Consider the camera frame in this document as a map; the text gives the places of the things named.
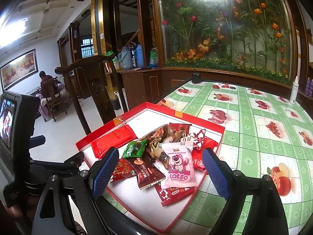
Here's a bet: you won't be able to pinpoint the white spray bottle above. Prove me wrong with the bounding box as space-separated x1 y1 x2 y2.
289 76 299 105

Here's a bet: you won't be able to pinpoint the framed landscape painting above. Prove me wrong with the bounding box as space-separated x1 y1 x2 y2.
1 49 38 90

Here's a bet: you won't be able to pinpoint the long red snack packet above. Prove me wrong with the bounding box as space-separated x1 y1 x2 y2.
91 125 137 159

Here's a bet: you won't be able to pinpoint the red white tray box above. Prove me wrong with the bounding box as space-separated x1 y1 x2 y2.
75 101 226 234

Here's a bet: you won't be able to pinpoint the pink Lotso bear packet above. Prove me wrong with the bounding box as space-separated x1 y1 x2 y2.
161 143 197 189

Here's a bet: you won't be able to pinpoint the dark brown chocolate bar packet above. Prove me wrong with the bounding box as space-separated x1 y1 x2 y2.
126 152 165 190

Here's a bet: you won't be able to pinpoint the red white heart candy packet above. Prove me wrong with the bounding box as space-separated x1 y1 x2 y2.
180 129 206 152

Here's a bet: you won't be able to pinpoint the left human hand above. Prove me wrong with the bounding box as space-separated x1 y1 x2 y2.
1 195 40 234

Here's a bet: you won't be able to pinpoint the brown gold wrapper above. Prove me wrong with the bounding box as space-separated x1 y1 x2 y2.
141 123 191 168

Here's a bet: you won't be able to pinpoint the seated person in background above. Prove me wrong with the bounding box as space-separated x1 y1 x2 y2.
39 70 60 98

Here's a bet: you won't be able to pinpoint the dark wooden chair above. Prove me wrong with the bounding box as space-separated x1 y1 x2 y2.
55 54 128 135

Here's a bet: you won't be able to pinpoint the red jujube snack packet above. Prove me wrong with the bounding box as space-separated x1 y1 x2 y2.
154 185 195 207

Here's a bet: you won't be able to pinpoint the grey kettle jug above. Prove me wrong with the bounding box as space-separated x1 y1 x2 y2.
118 47 133 70

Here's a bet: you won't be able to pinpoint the blue thermos jug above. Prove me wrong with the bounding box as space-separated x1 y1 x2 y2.
134 44 144 68

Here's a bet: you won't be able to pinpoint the green candy packet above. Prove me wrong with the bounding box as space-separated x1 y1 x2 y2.
121 139 147 159

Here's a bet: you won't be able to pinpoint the flower glass display cabinet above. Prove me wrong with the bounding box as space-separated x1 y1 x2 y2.
156 0 294 85

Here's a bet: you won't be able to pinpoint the small black device on table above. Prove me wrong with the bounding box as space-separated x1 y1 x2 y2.
192 71 202 84

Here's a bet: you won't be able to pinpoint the purple bottles on shelf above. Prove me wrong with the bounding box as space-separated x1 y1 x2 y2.
305 78 313 97

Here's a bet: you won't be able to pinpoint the red snack packet gold text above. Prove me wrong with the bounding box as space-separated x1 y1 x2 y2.
109 159 136 183

